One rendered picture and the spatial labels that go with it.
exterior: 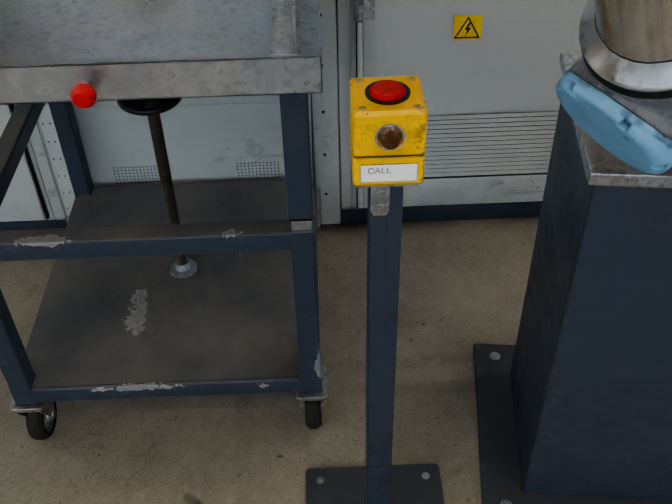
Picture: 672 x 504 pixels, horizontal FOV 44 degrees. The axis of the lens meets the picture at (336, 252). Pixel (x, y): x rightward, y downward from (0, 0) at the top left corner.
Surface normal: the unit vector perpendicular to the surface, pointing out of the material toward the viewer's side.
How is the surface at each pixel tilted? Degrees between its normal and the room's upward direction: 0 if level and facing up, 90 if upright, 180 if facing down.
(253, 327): 0
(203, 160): 90
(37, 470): 0
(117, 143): 90
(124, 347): 0
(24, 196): 90
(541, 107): 90
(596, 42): 74
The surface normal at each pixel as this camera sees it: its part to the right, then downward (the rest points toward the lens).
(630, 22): -0.46, 0.88
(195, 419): -0.02, -0.75
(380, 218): 0.04, 0.66
